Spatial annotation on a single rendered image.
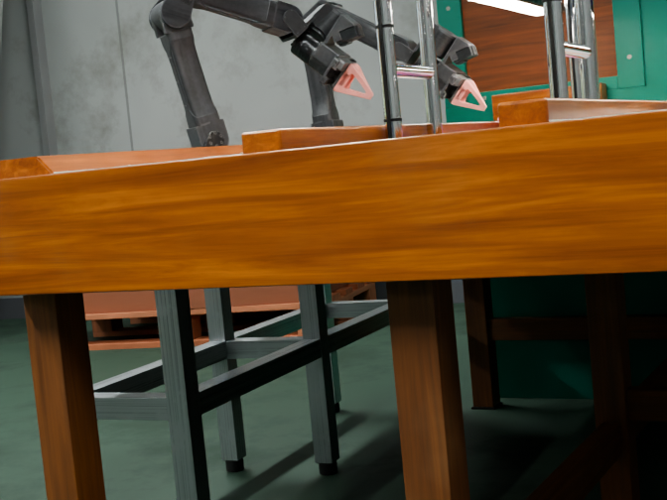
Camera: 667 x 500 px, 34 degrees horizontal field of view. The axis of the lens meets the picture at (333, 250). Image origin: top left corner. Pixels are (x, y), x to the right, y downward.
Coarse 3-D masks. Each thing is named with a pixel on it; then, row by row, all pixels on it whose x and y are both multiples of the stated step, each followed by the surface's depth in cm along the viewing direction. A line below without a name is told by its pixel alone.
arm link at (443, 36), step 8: (440, 32) 263; (448, 32) 264; (440, 40) 263; (448, 40) 263; (400, 48) 266; (408, 48) 265; (416, 48) 266; (440, 48) 264; (448, 48) 264; (400, 56) 266; (408, 56) 266; (416, 56) 268; (440, 56) 264
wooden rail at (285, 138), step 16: (288, 128) 132; (304, 128) 136; (320, 128) 139; (336, 128) 143; (352, 128) 147; (368, 128) 151; (384, 128) 156; (416, 128) 166; (448, 128) 177; (464, 128) 183; (480, 128) 190; (256, 144) 132; (272, 144) 131; (288, 144) 132; (304, 144) 135; (320, 144) 139
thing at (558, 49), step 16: (544, 0) 142; (560, 0) 142; (576, 0) 155; (544, 16) 142; (560, 16) 142; (576, 16) 155; (560, 32) 142; (576, 32) 156; (592, 32) 155; (560, 48) 142; (576, 48) 148; (592, 48) 155; (560, 64) 142; (592, 64) 155; (560, 80) 142; (592, 80) 155; (560, 96) 142; (592, 96) 155
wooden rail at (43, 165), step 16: (16, 160) 150; (32, 160) 148; (48, 160) 149; (64, 160) 151; (80, 160) 154; (96, 160) 157; (112, 160) 160; (128, 160) 163; (144, 160) 166; (160, 160) 169; (176, 160) 172; (0, 176) 151; (16, 176) 150
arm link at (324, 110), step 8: (312, 72) 278; (312, 80) 278; (312, 88) 278; (320, 88) 277; (328, 88) 277; (312, 96) 278; (320, 96) 277; (328, 96) 277; (312, 104) 278; (320, 104) 277; (328, 104) 277; (312, 112) 279; (320, 112) 277; (328, 112) 276; (336, 112) 280; (320, 120) 277; (328, 120) 276; (336, 120) 278
